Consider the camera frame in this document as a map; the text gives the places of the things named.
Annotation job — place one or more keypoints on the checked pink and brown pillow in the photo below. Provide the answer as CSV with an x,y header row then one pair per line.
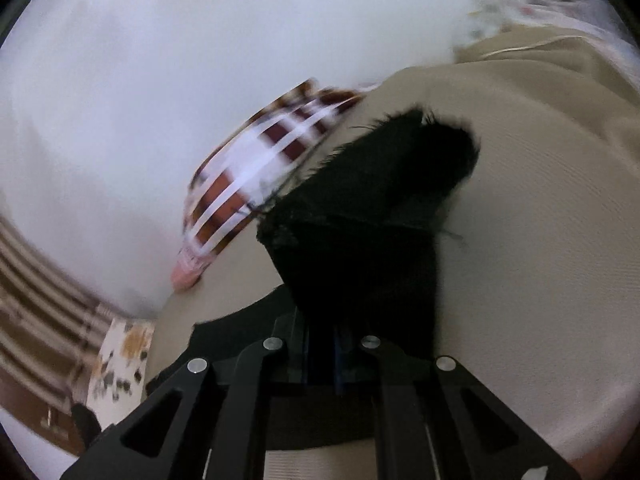
x,y
250,180

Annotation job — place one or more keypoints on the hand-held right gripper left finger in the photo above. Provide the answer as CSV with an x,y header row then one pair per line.
x,y
300,355

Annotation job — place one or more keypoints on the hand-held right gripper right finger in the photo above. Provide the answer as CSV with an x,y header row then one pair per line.
x,y
344,360

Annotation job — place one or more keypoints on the striped curtain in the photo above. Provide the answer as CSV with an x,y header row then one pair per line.
x,y
45,320

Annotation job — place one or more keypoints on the floral print cushion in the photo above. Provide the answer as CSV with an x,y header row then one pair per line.
x,y
122,355

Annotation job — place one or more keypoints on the black pants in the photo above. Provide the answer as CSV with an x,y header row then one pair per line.
x,y
370,240

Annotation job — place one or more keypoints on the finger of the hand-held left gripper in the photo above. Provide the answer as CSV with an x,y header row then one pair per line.
x,y
86,425

